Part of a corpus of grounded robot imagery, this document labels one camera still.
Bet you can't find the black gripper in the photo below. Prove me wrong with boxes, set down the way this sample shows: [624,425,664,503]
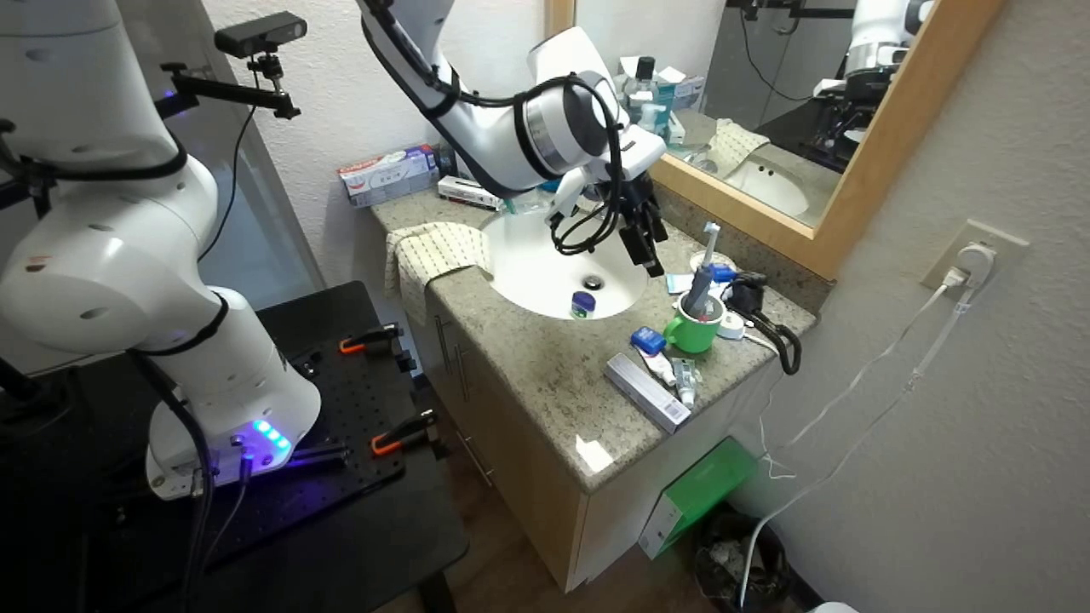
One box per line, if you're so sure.
[611,173,675,284]

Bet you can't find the blue white electric toothbrush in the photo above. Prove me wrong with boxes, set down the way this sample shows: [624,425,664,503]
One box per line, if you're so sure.
[678,218,731,323]

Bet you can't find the green mug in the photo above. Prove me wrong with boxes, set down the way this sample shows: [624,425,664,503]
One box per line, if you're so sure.
[660,297,731,361]

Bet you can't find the white round dish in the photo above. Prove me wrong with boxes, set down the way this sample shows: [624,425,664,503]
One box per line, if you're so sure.
[692,250,744,286]

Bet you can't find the blue white floss case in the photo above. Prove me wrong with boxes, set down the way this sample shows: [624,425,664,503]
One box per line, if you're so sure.
[626,323,673,358]

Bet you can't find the white sink basin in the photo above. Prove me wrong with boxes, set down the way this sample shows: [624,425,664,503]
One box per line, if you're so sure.
[480,209,655,323]

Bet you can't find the white toothpaste tube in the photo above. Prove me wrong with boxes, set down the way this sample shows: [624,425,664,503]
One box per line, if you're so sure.
[640,339,709,407]

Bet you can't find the long white toothpaste box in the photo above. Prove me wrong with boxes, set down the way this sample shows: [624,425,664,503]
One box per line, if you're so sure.
[603,351,697,437]

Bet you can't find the small white carton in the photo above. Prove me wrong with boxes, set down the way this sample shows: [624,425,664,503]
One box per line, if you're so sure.
[434,173,504,213]

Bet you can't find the beige striped towel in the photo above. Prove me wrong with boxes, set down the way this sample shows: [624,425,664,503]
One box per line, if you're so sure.
[387,218,493,303]

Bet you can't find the green white box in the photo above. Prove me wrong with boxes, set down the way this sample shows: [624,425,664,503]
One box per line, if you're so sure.
[636,437,762,561]

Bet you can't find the wooden vanity cabinet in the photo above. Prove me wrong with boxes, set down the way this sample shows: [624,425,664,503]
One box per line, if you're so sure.
[431,301,731,597]

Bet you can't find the tissue pack box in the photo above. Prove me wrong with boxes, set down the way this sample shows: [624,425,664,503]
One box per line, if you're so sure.
[338,143,445,212]

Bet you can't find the wood framed mirror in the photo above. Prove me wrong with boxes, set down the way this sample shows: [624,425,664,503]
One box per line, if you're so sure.
[541,0,1013,284]

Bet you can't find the orange black clamp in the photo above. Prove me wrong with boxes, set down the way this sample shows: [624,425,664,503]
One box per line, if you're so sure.
[370,406,447,460]
[338,321,407,361]

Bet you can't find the black trash bin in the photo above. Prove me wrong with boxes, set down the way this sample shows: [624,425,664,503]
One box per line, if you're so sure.
[684,503,827,613]

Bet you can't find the black robot table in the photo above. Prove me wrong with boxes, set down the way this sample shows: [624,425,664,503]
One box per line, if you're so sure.
[0,279,469,613]

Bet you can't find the black charger with cable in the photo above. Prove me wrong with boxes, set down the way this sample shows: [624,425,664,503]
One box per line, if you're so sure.
[723,270,803,379]

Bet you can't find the white power cable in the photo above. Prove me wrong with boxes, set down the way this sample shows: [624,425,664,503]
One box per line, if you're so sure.
[754,267,968,487]
[734,237,1001,613]

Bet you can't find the white wall outlet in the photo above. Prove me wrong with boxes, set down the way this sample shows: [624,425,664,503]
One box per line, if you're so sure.
[921,213,1032,303]

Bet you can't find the black camera cable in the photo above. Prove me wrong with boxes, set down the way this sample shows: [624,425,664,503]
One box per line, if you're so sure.
[200,106,259,263]

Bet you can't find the black exterior camera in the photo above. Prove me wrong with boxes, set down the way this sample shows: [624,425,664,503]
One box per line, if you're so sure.
[213,9,311,57]

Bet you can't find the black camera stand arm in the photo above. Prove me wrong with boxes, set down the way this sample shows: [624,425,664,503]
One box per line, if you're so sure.
[149,54,303,124]

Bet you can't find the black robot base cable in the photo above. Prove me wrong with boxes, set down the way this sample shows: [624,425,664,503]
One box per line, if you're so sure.
[131,351,259,606]

